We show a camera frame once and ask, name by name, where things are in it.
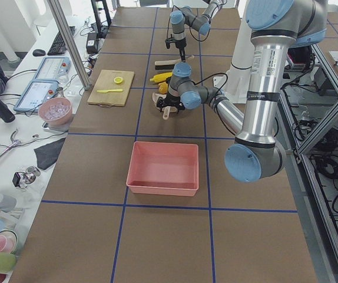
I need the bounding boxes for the yellow toy corn cob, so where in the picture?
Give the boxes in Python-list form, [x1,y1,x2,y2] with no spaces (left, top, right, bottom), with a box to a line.
[150,72,173,84]

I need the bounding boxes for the teach pendant tablet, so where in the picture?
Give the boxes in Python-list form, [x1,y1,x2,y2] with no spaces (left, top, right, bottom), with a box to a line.
[14,80,59,113]
[34,56,71,80]

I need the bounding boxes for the pink plastic bin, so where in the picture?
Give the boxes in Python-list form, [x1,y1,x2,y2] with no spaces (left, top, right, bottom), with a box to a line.
[126,141,199,197]

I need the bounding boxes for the pink plastic cup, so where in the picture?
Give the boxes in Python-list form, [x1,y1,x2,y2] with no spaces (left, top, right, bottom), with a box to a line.
[0,231,17,254]

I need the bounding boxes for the grey plastic cup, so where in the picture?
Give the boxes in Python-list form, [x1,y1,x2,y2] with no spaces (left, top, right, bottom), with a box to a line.
[0,193,17,212]

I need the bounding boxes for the yellow plastic toy knife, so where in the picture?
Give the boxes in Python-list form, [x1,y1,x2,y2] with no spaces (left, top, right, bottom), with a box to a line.
[96,88,124,94]

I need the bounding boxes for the beige plastic dustpan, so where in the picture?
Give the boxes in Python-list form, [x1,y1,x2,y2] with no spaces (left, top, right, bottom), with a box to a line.
[152,93,177,120]

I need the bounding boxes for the brown toy potato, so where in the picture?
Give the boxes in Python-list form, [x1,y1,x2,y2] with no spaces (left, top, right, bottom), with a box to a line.
[158,82,168,94]

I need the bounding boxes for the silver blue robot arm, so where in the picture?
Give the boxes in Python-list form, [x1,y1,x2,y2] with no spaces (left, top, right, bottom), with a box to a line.
[155,1,327,182]
[165,1,227,62]

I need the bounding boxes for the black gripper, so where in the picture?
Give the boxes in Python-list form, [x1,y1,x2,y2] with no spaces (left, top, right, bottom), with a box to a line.
[175,38,186,61]
[160,93,185,113]

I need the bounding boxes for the lower teach pendant tablet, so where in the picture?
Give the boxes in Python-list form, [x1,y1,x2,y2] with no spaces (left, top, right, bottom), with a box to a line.
[14,80,59,113]

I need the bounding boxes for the black computer mouse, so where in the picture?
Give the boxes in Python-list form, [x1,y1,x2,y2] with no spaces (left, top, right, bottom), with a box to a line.
[32,49,46,57]

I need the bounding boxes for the upper teach pendant tablet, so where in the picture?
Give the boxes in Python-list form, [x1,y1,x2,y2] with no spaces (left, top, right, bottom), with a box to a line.
[34,56,71,80]

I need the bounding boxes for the yellow toy lemon slices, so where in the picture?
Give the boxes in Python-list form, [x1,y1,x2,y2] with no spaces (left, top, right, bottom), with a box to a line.
[113,76,124,84]

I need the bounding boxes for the dark grey cloth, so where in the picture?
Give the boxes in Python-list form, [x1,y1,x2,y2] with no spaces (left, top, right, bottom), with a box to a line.
[34,138,65,170]

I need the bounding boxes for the metal tongs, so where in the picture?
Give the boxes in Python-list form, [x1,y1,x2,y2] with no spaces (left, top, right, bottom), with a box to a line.
[0,128,40,175]

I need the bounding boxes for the pink bowl with ice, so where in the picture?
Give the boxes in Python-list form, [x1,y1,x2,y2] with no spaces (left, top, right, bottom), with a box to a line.
[38,97,72,126]

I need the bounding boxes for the black keyboard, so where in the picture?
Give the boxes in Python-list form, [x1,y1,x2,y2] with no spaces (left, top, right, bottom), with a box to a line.
[47,32,67,56]

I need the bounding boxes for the beige hand brush black bristles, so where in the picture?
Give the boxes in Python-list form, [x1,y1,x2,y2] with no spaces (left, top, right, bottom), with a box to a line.
[154,58,182,71]

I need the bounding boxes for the aluminium frame post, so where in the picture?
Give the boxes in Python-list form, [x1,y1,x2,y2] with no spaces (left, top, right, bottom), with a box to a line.
[47,0,91,90]

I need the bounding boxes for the bamboo cutting board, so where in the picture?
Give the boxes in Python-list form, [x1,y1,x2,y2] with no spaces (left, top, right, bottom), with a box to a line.
[87,70,135,107]

